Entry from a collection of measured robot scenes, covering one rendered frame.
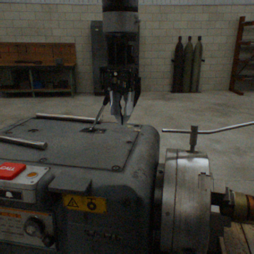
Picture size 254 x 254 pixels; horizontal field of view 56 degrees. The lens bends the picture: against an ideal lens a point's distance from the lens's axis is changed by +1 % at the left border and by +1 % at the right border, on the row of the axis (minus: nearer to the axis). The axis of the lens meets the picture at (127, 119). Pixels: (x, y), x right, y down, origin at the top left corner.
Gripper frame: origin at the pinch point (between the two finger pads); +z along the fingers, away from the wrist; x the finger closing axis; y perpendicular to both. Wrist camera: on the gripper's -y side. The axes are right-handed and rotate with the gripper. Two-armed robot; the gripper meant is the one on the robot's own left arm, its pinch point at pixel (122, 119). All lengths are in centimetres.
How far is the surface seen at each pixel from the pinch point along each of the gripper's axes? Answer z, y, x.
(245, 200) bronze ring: 26.1, -9.0, 34.9
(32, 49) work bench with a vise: 9, -584, -378
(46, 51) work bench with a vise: 17, -594, -340
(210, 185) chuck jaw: 17.9, -2.1, 23.2
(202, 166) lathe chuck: 14.9, -6.3, 21.4
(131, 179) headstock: 12.8, 7.0, 3.5
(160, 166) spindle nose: 19.3, -12.2, 9.8
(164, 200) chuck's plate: 21.5, 1.8, 11.4
